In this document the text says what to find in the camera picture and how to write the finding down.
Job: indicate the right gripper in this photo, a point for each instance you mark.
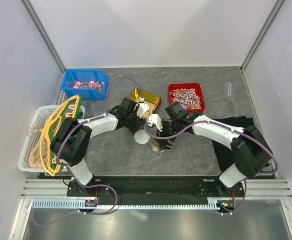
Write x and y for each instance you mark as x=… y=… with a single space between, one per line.
x=164 y=144

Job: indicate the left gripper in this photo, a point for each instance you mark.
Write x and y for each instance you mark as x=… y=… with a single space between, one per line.
x=133 y=128

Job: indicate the white round liner disc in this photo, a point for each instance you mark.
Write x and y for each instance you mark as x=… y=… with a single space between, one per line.
x=141 y=137

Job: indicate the round wooden jar lid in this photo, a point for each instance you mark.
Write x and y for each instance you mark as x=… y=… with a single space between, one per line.
x=154 y=143

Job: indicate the gold tin of star candies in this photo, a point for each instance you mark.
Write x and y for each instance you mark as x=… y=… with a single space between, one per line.
x=152 y=100

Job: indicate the blue plastic bin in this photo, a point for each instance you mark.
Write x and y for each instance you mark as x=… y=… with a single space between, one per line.
x=90 y=84

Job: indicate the clear glass jar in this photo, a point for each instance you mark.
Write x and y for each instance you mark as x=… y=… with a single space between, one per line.
x=157 y=151

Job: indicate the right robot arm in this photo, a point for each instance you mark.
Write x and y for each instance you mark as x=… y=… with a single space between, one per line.
x=245 y=165

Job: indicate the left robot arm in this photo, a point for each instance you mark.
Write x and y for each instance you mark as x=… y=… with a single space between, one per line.
x=72 y=139

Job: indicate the red tray of lollipops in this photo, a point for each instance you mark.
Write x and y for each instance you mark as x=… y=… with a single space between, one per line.
x=189 y=95

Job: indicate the white plastic basket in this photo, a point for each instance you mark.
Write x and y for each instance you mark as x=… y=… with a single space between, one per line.
x=41 y=115

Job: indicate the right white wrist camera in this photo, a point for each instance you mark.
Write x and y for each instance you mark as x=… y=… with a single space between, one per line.
x=155 y=120

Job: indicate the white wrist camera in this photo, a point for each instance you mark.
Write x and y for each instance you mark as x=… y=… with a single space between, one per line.
x=155 y=120
x=143 y=110

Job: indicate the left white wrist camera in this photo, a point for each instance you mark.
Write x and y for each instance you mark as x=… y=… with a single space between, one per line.
x=143 y=110

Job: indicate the yellow green wire hanger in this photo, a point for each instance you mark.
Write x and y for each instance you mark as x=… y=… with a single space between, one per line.
x=69 y=108

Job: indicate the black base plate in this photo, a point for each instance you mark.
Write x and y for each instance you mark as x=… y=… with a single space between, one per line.
x=156 y=190

